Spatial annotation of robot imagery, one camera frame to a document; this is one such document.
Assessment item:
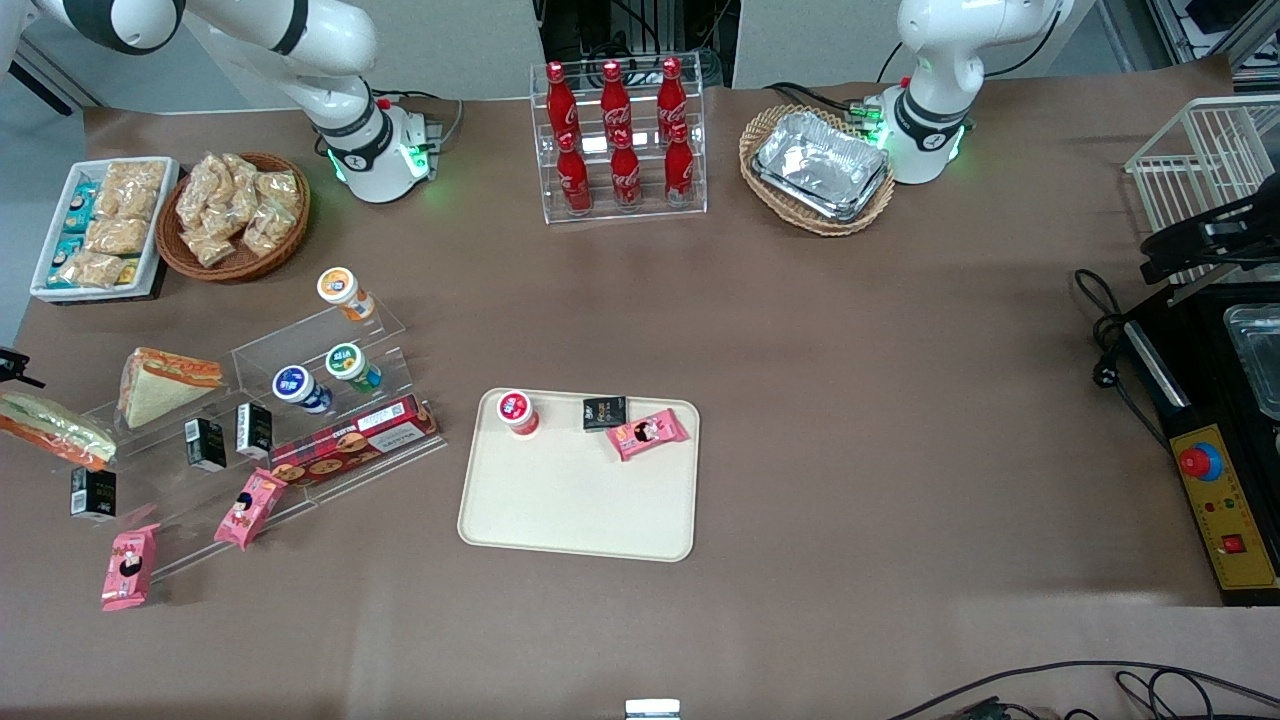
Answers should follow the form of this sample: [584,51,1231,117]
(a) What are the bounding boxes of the sandwich with green filling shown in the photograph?
[0,392,117,472]

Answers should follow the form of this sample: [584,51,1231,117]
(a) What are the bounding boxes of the wrapped triangle sandwich orange filling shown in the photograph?
[117,347,224,430]

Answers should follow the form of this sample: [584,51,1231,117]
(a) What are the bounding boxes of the white rectangular snack tray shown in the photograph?
[29,157,182,304]

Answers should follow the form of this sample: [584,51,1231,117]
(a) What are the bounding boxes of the beige plastic tray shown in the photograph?
[457,387,701,563]

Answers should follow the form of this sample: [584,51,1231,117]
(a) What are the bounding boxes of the teal snack packet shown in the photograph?
[62,182,102,236]
[46,235,87,287]

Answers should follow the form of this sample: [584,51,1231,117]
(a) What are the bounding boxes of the clear bag of beige snacks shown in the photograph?
[55,250,127,290]
[178,155,227,229]
[243,210,292,259]
[222,155,264,217]
[183,225,237,269]
[256,172,302,227]
[85,216,152,257]
[98,160,167,221]

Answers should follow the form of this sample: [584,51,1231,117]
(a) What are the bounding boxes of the small black drink carton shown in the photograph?
[70,467,118,522]
[185,418,228,472]
[236,403,274,460]

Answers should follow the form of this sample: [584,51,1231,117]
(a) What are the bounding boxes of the brown wicker snack basket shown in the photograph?
[155,152,312,283]

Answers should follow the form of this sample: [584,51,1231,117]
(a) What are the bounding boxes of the pink snack packet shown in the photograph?
[605,408,691,463]
[100,523,161,612]
[214,468,289,550]

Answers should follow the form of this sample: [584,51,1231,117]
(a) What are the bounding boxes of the blue lid yogurt cup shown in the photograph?
[272,366,333,415]

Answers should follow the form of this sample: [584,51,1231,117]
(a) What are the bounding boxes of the clear acrylic tiered stand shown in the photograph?
[45,300,448,583]

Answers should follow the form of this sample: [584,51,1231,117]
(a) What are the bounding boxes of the green lid yogurt cup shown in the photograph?
[325,343,383,393]

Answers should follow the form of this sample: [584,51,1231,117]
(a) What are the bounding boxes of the orange lid yogurt cup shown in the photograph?
[317,267,377,323]

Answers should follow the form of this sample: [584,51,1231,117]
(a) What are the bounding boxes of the red cookie box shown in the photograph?
[268,394,439,488]

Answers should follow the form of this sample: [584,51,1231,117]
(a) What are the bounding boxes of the red lid yogurt cup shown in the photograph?
[497,390,542,439]

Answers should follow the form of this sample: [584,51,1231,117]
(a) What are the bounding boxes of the red cola bottle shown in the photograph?
[610,130,644,210]
[657,57,689,131]
[545,62,580,141]
[556,133,594,215]
[600,60,632,137]
[664,123,697,207]

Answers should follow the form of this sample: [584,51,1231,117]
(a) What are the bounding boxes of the clear acrylic bottle rack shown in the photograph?
[530,52,708,225]

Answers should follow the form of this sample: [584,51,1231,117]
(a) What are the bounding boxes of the light wicker basket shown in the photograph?
[739,105,897,238]

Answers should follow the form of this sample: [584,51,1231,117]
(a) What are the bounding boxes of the stacked aluminium foil trays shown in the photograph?
[751,110,892,224]

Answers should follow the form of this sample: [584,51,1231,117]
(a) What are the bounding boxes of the black machine with yellow panel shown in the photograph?
[1123,280,1280,608]

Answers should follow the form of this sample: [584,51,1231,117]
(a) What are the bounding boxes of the metal pan in machine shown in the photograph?
[1222,303,1280,422]

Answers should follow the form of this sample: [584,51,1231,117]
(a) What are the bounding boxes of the black cable bundle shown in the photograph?
[538,0,737,63]

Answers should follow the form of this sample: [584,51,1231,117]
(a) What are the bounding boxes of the black arm base cable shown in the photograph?
[764,81,885,127]

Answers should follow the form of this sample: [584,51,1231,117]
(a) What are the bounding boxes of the long black cable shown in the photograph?
[884,659,1280,720]

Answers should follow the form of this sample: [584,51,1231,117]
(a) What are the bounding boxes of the black machine power cable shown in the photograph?
[1074,268,1173,453]

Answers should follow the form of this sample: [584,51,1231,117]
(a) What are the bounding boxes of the black machine handle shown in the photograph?
[1140,195,1280,287]

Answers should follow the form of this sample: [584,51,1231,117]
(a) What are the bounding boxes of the white wire basket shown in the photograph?
[1125,95,1280,287]

